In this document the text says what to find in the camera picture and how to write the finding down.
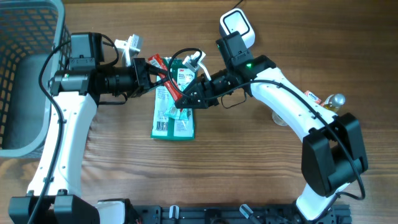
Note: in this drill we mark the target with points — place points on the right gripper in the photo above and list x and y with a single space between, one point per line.
203 104

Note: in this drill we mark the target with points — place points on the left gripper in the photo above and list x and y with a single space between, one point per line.
142 76

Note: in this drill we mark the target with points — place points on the green glove package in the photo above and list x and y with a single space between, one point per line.
170 123

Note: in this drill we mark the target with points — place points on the green lid jar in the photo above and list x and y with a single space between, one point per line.
278 120

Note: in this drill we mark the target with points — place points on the red tissue pack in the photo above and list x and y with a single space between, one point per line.
313 97

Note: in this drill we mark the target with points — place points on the yellow oil bottle grey cap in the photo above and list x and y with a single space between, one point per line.
334 102

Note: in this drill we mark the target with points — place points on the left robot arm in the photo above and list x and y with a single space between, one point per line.
96 66

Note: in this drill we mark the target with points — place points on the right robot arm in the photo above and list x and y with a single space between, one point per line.
333 151

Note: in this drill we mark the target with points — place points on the white barcode scanner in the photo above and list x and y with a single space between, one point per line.
236 20

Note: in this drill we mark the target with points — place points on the grey plastic shopping basket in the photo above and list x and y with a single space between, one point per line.
30 30

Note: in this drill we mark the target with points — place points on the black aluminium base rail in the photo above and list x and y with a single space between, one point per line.
217 214

